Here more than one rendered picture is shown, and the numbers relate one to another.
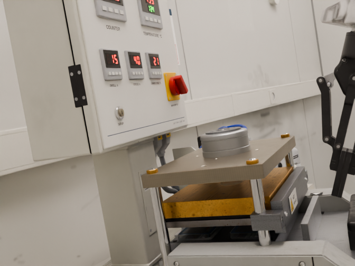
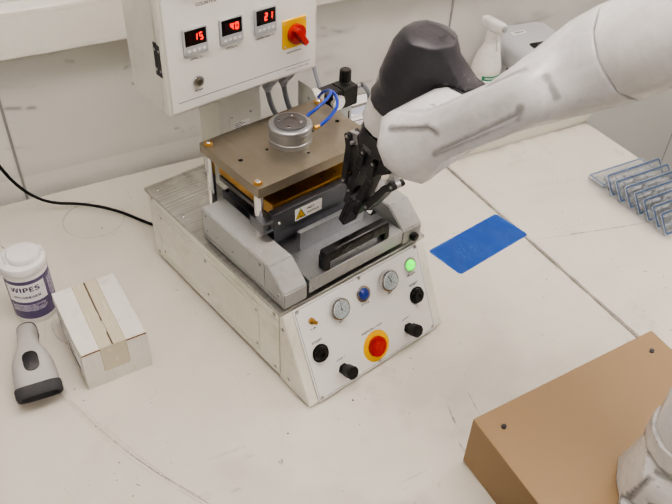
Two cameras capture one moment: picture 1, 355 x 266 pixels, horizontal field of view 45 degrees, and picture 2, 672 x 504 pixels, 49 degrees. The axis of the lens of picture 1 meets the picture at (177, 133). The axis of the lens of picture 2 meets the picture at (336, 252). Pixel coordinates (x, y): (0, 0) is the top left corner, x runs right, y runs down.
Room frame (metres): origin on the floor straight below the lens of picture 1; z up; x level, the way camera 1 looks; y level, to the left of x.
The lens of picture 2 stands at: (-0.31, -0.61, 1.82)
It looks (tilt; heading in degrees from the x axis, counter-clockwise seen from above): 40 degrees down; 23
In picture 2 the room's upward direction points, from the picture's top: 3 degrees clockwise
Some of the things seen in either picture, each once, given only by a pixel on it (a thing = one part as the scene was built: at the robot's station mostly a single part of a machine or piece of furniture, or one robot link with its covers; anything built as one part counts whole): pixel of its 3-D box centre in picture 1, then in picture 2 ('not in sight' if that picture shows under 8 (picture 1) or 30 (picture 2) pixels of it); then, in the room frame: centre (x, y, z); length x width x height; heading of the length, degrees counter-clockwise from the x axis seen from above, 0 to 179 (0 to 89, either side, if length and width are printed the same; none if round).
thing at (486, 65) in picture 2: not in sight; (487, 63); (1.57, -0.22, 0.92); 0.09 x 0.08 x 0.25; 57
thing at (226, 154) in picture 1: (215, 167); (288, 141); (0.73, -0.05, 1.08); 0.31 x 0.24 x 0.13; 155
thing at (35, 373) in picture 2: not in sight; (28, 355); (0.28, 0.24, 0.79); 0.20 x 0.08 x 0.08; 53
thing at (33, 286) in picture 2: not in sight; (28, 281); (0.41, 0.35, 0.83); 0.09 x 0.09 x 0.15
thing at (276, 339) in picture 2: not in sight; (300, 253); (0.71, -0.09, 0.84); 0.53 x 0.37 x 0.17; 65
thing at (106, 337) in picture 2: not in sight; (101, 329); (0.39, 0.16, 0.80); 0.19 x 0.13 x 0.09; 53
